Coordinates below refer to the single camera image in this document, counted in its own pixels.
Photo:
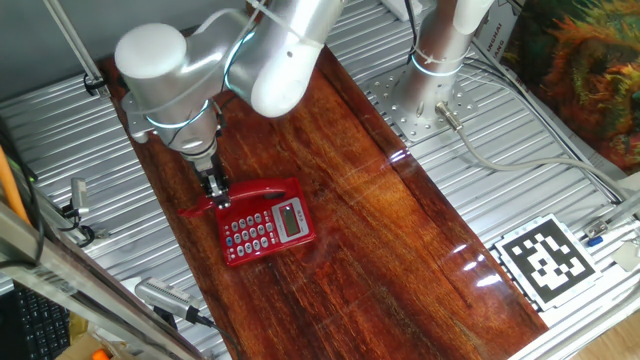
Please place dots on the aluminium frame beam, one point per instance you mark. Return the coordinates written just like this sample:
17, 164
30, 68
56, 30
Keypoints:
60, 270

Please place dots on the red telephone base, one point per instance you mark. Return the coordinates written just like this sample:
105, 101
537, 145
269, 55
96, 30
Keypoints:
290, 222

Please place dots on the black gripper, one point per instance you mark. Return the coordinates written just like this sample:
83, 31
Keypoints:
212, 177

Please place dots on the silver camera with grille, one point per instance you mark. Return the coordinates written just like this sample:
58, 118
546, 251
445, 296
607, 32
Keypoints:
165, 295

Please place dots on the small metal corner bracket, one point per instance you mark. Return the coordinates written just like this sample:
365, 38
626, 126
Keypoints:
596, 229

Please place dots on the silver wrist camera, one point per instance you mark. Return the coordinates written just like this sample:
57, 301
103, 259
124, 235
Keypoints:
137, 127

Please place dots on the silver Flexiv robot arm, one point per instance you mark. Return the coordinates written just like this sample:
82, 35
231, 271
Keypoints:
280, 60

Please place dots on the glossy wood-grain board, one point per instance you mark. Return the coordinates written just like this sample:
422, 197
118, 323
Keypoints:
375, 250

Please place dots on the small blue clip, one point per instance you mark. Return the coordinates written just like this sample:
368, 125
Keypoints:
595, 241

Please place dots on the black computer keyboard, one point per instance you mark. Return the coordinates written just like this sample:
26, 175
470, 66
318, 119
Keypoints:
42, 325

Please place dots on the aluminium frame pole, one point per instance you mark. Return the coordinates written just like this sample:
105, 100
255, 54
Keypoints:
75, 45

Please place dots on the colourful painted poster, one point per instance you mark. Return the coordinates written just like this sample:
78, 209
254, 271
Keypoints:
590, 75

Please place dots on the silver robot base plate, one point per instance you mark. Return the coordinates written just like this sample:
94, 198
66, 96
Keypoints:
395, 100

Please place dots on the white square pad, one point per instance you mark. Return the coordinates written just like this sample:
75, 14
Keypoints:
627, 256

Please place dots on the orange pole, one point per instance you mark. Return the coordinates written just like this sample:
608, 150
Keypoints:
10, 187

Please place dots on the metal clamp tool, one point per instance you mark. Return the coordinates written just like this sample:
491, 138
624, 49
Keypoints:
79, 192

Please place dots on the brown cardboard box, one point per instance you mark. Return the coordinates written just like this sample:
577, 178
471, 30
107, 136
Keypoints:
80, 347

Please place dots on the red telephone handset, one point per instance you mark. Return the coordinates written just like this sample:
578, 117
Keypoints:
260, 189

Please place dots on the black white fiducial marker board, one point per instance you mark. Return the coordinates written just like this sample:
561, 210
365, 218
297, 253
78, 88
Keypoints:
545, 260

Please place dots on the small orange item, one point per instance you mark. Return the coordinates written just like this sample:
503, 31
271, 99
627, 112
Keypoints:
100, 355

